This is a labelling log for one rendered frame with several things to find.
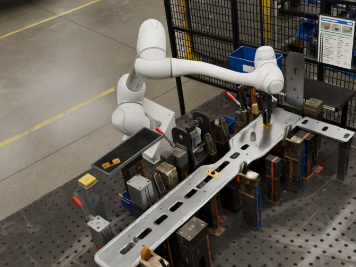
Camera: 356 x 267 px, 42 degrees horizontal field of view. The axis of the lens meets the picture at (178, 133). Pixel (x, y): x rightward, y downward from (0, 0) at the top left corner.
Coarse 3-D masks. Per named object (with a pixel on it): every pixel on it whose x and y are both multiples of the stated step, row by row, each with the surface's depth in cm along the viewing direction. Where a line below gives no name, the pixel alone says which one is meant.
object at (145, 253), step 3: (144, 249) 183; (147, 249) 183; (141, 252) 183; (144, 252) 182; (147, 252) 183; (141, 255) 184; (144, 255) 183; (147, 255) 185; (150, 255) 187; (141, 258) 186; (144, 258) 184; (147, 258) 186
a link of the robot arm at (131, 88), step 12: (144, 24) 235; (156, 24) 235; (144, 36) 232; (156, 36) 231; (144, 48) 230; (132, 72) 262; (120, 84) 283; (132, 84) 271; (144, 84) 284; (120, 96) 284; (132, 96) 280
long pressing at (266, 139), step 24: (288, 120) 259; (240, 144) 247; (264, 144) 244; (216, 168) 234; (168, 192) 223; (216, 192) 220; (144, 216) 213; (168, 216) 211; (120, 240) 203; (144, 240) 201; (120, 264) 192
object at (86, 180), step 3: (87, 174) 218; (84, 177) 216; (87, 177) 216; (90, 177) 215; (93, 177) 215; (78, 180) 215; (81, 180) 215; (84, 180) 214; (87, 180) 214; (90, 180) 214; (93, 180) 214; (81, 183) 214; (84, 183) 212; (87, 183) 212; (90, 183) 213
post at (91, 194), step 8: (80, 184) 215; (96, 184) 216; (88, 192) 214; (96, 192) 217; (88, 200) 217; (96, 200) 219; (88, 208) 224; (96, 208) 222; (104, 208) 226; (104, 216) 228
